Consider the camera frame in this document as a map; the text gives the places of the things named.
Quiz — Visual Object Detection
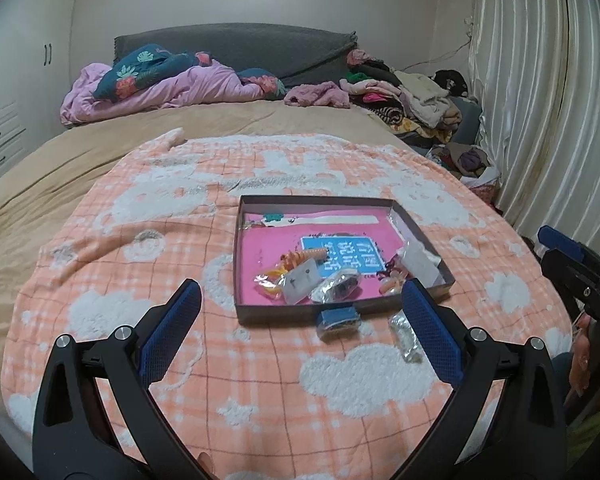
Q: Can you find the white hair claw clip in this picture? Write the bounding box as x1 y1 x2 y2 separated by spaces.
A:
396 240 442 287

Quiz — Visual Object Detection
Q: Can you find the pink floral duvet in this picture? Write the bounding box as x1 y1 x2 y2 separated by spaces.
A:
59 44 287 128

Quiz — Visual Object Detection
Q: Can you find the bag of clothes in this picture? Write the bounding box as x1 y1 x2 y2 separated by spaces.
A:
426 142 501 188

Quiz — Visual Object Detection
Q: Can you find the white striped curtain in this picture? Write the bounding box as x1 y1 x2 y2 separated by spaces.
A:
469 0 600 254

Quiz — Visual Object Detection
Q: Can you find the orange white plaid blanket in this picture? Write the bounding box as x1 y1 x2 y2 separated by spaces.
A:
1 129 571 479

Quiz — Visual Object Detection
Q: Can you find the pink-lined shallow cardboard box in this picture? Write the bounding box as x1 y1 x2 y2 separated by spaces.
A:
233 195 455 325

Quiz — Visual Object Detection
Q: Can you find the orange spiral hair tie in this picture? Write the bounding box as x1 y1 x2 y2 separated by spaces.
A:
279 245 332 269

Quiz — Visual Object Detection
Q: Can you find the beige bed sheet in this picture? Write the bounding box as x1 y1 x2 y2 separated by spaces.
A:
0 101 404 395

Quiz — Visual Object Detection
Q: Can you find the grey headboard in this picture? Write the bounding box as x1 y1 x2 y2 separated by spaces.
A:
114 23 358 88

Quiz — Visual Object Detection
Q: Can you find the pink fuzzy garment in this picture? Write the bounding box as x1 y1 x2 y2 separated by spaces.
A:
284 81 350 108

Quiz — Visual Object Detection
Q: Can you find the earring card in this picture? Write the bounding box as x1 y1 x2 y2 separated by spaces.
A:
280 258 322 304

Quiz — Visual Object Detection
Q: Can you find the white wardrobe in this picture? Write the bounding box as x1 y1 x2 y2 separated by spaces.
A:
0 0 74 177

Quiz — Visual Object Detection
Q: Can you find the pile of folded clothes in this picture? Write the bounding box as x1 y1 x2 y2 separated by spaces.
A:
340 49 481 148

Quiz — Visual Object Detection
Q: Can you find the silver jewelry in plastic bag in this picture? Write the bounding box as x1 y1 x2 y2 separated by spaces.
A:
388 311 422 363

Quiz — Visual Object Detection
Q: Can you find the person's right hand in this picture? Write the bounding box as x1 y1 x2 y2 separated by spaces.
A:
569 313 592 396

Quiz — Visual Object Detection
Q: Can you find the blue ring box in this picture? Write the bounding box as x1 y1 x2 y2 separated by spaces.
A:
316 307 361 341

